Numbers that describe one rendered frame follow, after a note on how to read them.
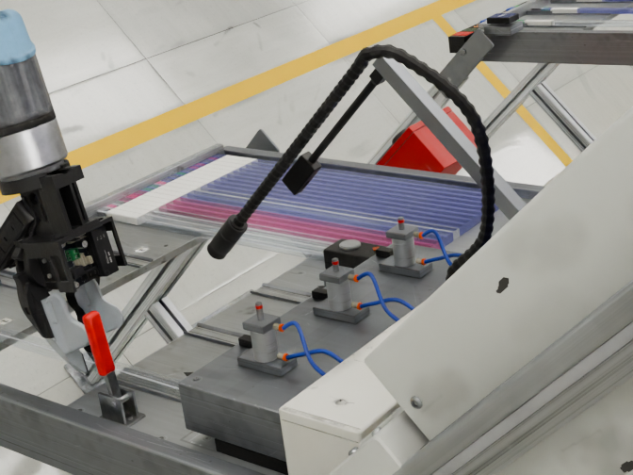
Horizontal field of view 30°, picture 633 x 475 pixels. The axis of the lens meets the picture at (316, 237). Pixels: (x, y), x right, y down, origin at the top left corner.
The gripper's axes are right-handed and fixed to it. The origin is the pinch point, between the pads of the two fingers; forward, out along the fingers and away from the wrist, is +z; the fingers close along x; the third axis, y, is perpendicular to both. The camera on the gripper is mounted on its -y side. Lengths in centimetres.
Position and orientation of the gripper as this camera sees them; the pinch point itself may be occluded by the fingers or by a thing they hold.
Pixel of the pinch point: (83, 356)
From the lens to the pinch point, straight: 124.4
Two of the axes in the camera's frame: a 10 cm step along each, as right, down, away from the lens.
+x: 6.1, -3.6, 7.1
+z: 2.6, 9.3, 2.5
